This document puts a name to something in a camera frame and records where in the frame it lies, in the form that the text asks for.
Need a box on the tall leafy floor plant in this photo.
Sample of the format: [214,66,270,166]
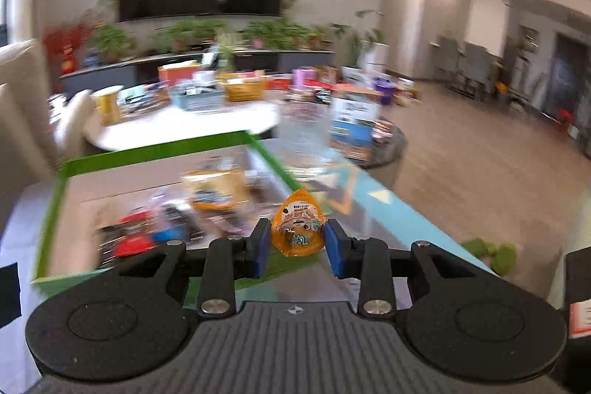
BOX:
[329,9,384,68]

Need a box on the orange packaged bread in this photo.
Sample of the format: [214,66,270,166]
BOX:
[181,169,249,211]

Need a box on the grey tv cabinet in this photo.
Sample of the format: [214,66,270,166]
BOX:
[60,49,335,95]

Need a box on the red flower bouquet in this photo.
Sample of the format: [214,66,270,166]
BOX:
[42,23,92,76]

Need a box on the green white cardboard box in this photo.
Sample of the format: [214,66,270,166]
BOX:
[31,131,300,297]

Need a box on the orange tissue box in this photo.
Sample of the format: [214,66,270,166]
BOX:
[158,60,201,87]

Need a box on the spider plant in vase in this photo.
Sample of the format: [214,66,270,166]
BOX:
[214,32,239,73]

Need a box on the pink small box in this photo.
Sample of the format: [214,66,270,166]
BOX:
[291,66,317,90]

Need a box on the beige sofa armchair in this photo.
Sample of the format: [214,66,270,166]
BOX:
[1,39,95,228]

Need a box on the grey dining chair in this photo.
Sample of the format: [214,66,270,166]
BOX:
[460,43,494,101]

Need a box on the yellow tin can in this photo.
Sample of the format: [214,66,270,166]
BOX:
[92,85,123,126]

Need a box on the purple gift bag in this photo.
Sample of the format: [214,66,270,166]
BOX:
[374,77,397,106]

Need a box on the clear glass mug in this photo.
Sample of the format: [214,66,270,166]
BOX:
[277,101,332,180]

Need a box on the white round coffee table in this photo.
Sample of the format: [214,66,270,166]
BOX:
[83,100,280,152]

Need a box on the yellow woven basket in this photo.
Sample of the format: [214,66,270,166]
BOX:
[216,71,266,102]

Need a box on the orange triangular snack packet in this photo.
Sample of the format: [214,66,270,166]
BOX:
[271,189,327,257]

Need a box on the white blue paper box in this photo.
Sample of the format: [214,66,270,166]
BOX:
[329,84,382,162]

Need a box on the blue plastic basket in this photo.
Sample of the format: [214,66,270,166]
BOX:
[167,82,223,112]

